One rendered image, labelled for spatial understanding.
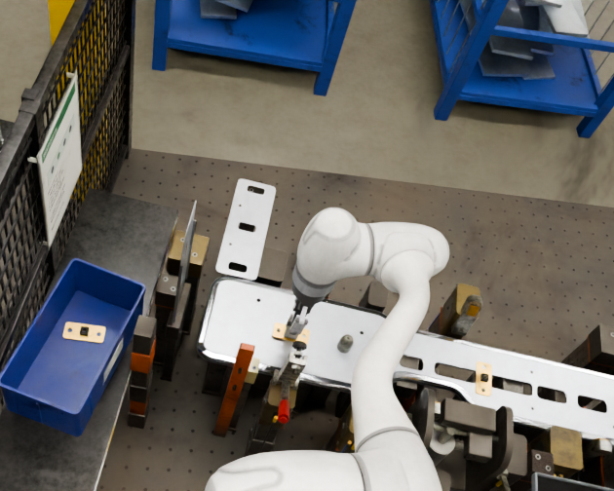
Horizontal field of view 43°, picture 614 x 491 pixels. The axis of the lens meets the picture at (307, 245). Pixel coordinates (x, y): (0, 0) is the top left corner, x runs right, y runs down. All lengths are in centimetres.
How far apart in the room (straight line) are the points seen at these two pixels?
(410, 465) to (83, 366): 83
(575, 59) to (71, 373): 314
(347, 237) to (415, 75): 261
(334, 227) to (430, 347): 57
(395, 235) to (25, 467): 83
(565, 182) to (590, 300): 137
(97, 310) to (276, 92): 210
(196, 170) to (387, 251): 106
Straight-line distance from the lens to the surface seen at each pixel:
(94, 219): 190
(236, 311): 183
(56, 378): 171
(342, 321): 187
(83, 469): 164
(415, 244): 149
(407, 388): 186
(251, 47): 357
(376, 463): 109
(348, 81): 382
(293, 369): 156
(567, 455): 184
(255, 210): 199
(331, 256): 144
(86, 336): 174
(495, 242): 254
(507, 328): 239
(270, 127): 352
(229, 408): 185
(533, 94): 391
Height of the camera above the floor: 260
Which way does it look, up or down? 55 degrees down
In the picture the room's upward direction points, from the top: 20 degrees clockwise
